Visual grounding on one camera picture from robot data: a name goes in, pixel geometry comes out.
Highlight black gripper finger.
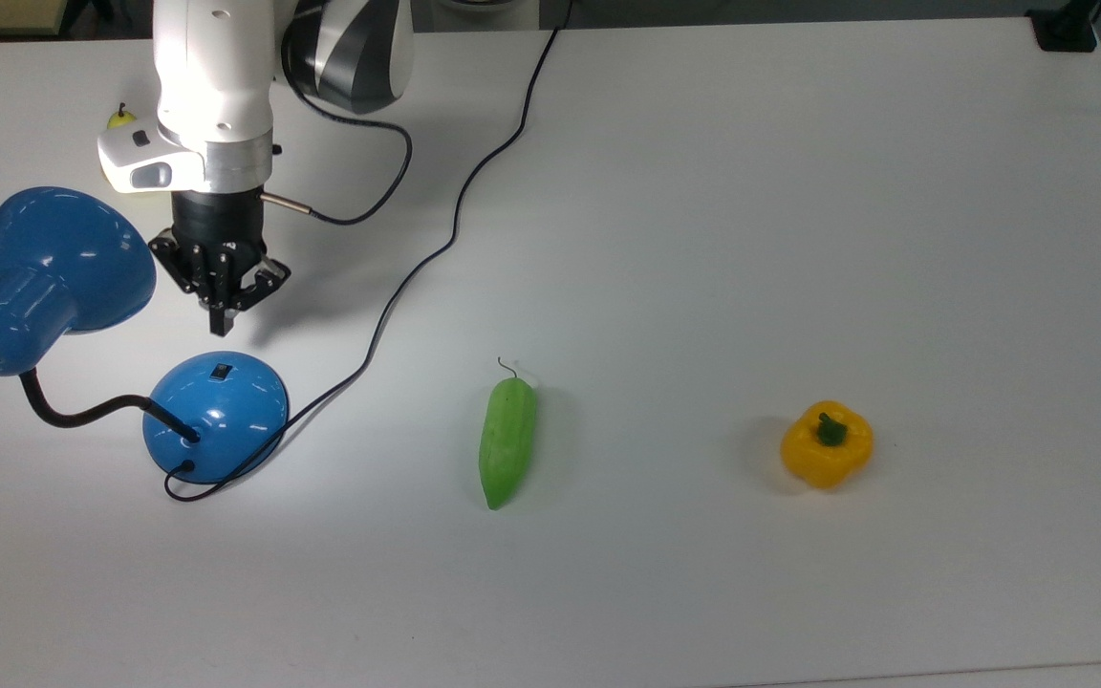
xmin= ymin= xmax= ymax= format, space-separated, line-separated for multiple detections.
xmin=147 ymin=228 xmax=223 ymax=338
xmin=220 ymin=254 xmax=292 ymax=338

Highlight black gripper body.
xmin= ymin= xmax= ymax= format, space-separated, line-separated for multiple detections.
xmin=171 ymin=188 xmax=269 ymax=307

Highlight blue desk lamp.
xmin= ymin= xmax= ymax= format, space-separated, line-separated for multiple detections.
xmin=0 ymin=185 xmax=291 ymax=484

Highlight green cucumber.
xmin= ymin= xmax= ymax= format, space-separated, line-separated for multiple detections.
xmin=478 ymin=356 xmax=539 ymax=512

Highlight yellow bell pepper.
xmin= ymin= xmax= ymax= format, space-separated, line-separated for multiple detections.
xmin=779 ymin=399 xmax=874 ymax=491

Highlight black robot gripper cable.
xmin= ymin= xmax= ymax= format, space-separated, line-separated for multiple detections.
xmin=260 ymin=84 xmax=416 ymax=228

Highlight black lamp power cable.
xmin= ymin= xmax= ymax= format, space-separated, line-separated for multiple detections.
xmin=163 ymin=0 xmax=576 ymax=504

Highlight black table clamp mount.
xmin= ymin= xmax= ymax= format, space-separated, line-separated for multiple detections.
xmin=1026 ymin=0 xmax=1101 ymax=54

